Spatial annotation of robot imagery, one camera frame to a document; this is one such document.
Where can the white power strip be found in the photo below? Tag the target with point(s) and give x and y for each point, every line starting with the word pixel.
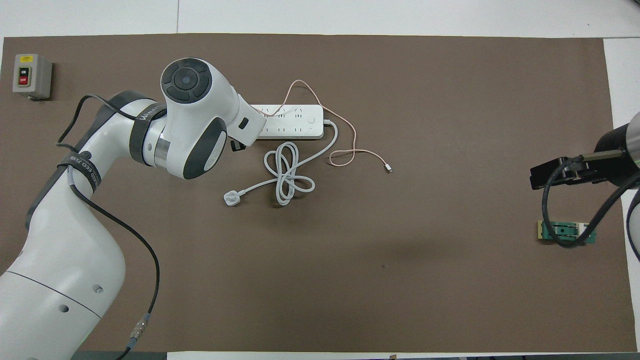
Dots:
pixel 300 125

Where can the brown table mat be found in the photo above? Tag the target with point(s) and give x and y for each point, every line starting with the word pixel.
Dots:
pixel 350 275

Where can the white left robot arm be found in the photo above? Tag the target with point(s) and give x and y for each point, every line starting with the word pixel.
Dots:
pixel 190 125

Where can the grey on-off switch box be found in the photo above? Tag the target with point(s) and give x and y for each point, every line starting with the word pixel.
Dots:
pixel 37 75

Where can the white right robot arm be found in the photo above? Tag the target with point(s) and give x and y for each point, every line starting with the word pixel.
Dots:
pixel 636 140

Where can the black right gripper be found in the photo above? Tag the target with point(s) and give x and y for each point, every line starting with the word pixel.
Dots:
pixel 612 142

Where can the green knife switch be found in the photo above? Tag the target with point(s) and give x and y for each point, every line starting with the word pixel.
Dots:
pixel 560 231

